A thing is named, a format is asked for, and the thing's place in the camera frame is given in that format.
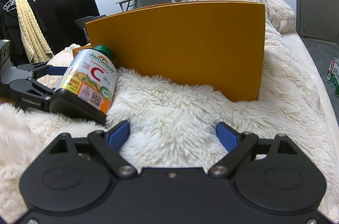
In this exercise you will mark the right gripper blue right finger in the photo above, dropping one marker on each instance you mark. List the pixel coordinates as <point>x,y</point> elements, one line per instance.
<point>239,147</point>

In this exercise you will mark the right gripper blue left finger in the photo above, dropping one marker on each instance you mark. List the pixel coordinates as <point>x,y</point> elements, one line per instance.
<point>106,146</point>

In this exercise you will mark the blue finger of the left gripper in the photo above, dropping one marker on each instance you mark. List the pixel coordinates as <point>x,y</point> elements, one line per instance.
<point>55,70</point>

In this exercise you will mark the Jamieson vitamin C bottle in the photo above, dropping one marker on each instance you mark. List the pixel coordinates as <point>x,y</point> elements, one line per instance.
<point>86,89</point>

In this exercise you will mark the large orange cardboard box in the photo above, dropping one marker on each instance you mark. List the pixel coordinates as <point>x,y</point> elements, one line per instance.
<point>214,43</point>

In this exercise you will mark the orange box lid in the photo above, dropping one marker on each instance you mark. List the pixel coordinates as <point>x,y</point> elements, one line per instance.
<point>76,51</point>

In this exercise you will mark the yellow striped hanging towel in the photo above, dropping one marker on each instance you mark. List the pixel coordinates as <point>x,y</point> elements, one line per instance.
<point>33,40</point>

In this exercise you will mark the white fluffy fur rug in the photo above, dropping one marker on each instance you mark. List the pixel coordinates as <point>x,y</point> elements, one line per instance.
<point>174,126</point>

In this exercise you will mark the pack of water bottles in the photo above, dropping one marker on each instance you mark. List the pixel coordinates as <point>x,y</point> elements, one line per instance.
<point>332,76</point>

